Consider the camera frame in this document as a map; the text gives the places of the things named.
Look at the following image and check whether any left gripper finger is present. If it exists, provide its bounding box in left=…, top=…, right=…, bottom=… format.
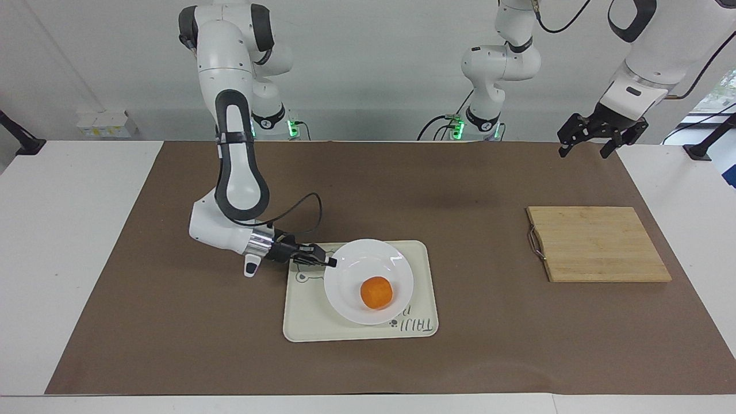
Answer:
left=600, top=120, right=650, bottom=160
left=557, top=113, right=600, bottom=159

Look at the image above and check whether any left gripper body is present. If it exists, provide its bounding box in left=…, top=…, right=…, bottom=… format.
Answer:
left=591, top=102, right=641, bottom=135

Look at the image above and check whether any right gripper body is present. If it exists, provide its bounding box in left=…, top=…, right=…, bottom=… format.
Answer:
left=267, top=231, right=305, bottom=265

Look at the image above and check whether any white round plate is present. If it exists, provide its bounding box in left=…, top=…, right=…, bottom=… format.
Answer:
left=324, top=239, right=415, bottom=326

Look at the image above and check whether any cream plastic tray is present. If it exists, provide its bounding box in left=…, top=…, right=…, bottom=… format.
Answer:
left=282, top=240, right=439, bottom=343

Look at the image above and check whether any black stand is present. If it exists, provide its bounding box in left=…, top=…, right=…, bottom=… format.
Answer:
left=683, top=112, right=736, bottom=162
left=0, top=109, right=47, bottom=156

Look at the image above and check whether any orange fruit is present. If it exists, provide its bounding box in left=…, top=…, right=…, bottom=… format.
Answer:
left=360, top=276, right=394, bottom=311

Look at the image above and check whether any wooden cutting board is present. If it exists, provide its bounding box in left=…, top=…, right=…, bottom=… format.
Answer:
left=526, top=206, right=673, bottom=283

